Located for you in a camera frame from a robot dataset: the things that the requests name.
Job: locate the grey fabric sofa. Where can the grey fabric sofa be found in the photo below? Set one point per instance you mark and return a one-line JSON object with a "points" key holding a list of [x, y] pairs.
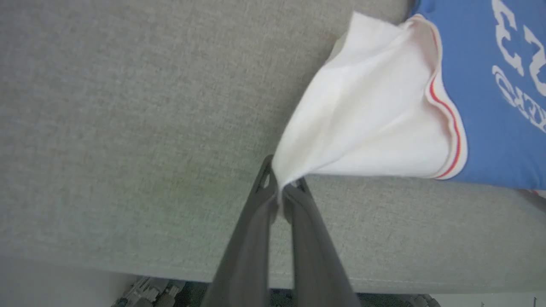
{"points": [[128, 128]]}

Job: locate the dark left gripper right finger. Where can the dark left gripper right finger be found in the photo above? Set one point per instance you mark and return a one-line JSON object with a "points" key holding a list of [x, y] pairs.
{"points": [[315, 256]]}

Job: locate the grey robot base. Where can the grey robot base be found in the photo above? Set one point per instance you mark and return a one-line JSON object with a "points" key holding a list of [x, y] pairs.
{"points": [[147, 292]]}

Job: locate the blue and white shirt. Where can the blue and white shirt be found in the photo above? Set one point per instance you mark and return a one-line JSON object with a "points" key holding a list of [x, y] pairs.
{"points": [[384, 106]]}

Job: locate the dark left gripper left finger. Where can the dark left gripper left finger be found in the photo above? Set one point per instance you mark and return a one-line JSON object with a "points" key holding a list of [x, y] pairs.
{"points": [[247, 247]]}

